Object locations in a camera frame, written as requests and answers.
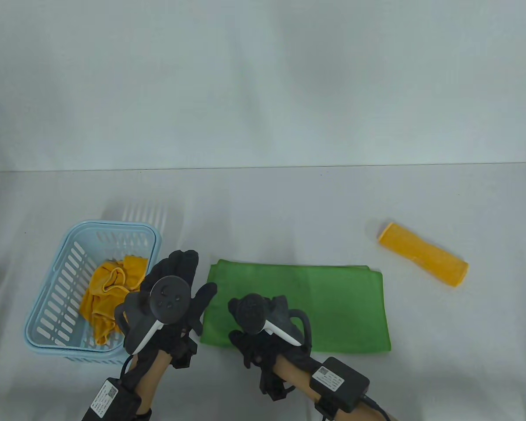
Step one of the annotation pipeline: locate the person's left hand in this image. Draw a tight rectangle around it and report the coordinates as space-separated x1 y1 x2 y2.
139 250 218 357

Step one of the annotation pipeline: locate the person's right hand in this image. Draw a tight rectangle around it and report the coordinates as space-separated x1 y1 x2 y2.
227 296 318 374

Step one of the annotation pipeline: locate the orange cloth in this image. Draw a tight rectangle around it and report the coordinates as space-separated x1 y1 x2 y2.
78 255 149 346

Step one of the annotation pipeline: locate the green towel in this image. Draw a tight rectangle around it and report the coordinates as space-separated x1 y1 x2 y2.
199 259 392 354

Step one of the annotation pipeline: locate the yellow square towel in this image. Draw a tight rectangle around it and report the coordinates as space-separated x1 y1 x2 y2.
378 222 470 288

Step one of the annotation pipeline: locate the person's right forearm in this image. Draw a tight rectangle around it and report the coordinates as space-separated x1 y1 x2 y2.
273 354 400 421

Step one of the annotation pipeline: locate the black and white controller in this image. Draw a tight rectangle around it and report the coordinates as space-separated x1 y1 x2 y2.
114 275 192 355
238 293 313 348

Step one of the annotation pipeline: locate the black sensor box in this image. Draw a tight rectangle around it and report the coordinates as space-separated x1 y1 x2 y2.
81 377 143 421
310 356 371 414

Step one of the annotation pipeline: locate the light blue plastic basket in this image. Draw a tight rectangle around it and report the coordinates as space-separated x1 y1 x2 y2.
24 220 163 367

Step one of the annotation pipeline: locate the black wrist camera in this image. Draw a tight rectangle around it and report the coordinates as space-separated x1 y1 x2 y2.
258 367 296 401
171 335 199 370

